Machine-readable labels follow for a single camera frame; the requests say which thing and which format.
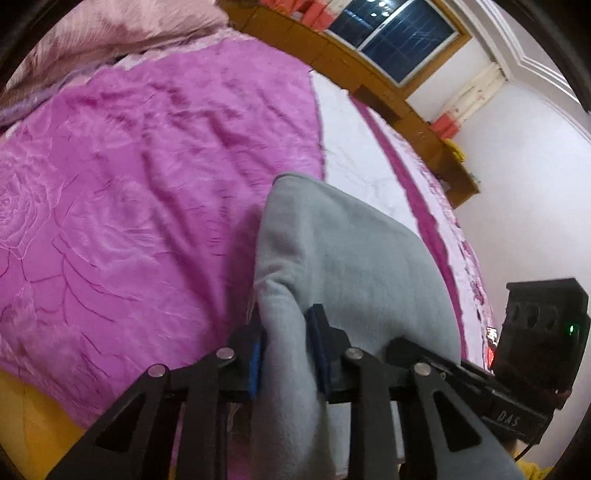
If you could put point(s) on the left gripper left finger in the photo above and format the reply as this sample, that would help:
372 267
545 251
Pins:
245 370

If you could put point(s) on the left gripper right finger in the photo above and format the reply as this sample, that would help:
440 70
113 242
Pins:
328 344

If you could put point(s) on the grey pants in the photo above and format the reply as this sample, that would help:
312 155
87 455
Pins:
377 281

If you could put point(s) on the purple rose bedspread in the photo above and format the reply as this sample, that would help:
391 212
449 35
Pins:
130 204

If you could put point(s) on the yellow item on cabinet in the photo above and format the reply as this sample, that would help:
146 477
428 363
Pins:
456 150

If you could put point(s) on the red floral curtain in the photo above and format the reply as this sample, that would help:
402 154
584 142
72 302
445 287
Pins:
470 98

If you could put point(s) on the wooden low cabinet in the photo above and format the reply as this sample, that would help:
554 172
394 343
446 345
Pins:
364 82

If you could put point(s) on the dark window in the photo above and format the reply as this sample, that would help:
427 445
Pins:
407 41

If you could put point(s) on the pink checked quilt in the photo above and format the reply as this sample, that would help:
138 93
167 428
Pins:
95 31

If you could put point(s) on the black camera box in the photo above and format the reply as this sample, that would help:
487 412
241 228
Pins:
543 340

